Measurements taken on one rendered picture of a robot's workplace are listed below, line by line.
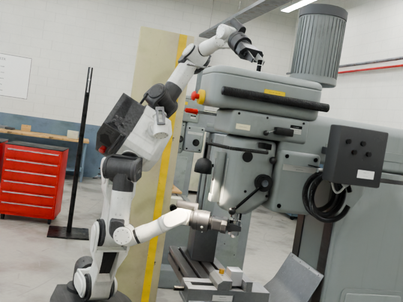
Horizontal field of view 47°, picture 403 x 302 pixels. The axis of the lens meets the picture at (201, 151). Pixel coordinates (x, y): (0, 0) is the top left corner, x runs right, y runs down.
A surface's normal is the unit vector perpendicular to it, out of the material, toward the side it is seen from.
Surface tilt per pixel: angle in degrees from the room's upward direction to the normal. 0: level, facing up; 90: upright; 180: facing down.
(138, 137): 58
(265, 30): 90
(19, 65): 90
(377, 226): 90
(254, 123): 90
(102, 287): 104
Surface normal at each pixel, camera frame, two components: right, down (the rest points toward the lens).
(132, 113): 0.46, -0.41
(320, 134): 0.26, 0.10
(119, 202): 0.00, -0.01
